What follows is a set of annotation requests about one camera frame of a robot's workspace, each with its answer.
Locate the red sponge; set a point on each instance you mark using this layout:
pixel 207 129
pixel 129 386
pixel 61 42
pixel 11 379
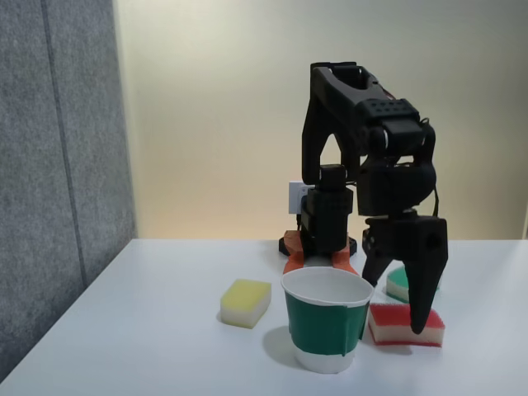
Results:
pixel 389 326

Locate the green sponge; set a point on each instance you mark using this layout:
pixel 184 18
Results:
pixel 397 284

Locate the orange table clamp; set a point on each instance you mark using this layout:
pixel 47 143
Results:
pixel 293 248
pixel 343 260

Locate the white paper cup green tape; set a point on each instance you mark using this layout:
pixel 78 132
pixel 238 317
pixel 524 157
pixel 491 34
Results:
pixel 321 326

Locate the white controller box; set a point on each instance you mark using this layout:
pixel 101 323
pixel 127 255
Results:
pixel 295 198

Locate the yellow sponge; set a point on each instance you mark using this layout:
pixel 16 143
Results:
pixel 245 303

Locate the grey felt partition panel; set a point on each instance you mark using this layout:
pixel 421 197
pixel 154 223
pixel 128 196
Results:
pixel 95 144
pixel 29 185

